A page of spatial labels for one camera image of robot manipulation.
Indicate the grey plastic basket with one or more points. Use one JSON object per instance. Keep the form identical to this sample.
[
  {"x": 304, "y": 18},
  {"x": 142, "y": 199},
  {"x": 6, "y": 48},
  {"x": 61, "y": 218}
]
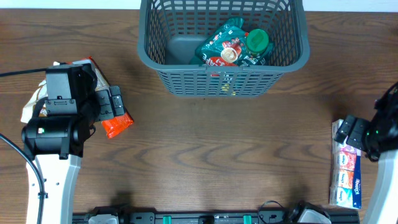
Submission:
[{"x": 170, "y": 31}]

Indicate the cream brown paper bag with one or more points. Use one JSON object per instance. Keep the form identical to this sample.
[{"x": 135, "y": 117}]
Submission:
[{"x": 29, "y": 107}]

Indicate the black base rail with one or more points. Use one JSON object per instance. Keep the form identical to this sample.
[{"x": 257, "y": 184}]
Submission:
[{"x": 269, "y": 212}]

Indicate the Kleenex tissue multipack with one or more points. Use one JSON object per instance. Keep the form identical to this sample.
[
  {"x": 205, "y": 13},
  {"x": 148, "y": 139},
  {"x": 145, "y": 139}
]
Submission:
[{"x": 345, "y": 188}]

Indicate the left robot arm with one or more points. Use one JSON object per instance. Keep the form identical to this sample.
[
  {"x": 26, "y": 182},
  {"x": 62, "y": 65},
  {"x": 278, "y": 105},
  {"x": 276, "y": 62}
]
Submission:
[{"x": 54, "y": 137}]

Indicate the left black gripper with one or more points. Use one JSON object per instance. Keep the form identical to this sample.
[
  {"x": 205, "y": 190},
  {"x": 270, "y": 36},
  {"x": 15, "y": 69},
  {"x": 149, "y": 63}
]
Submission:
[{"x": 107, "y": 99}]

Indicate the orange biscuit pack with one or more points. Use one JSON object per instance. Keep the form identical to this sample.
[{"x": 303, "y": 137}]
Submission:
[{"x": 118, "y": 124}]

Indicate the green lid jar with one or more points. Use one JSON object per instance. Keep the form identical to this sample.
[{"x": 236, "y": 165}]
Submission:
[{"x": 257, "y": 42}]

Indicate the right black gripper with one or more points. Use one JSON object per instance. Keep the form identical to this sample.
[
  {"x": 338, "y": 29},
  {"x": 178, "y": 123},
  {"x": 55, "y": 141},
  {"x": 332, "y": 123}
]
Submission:
[{"x": 360, "y": 126}]

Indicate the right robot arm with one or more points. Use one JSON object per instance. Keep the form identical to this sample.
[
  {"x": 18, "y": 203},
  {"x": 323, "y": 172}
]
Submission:
[{"x": 382, "y": 206}]

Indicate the green Nescafe coffee bag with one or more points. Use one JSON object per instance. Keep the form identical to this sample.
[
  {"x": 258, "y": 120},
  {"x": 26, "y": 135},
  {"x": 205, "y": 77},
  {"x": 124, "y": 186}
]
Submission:
[{"x": 226, "y": 47}]

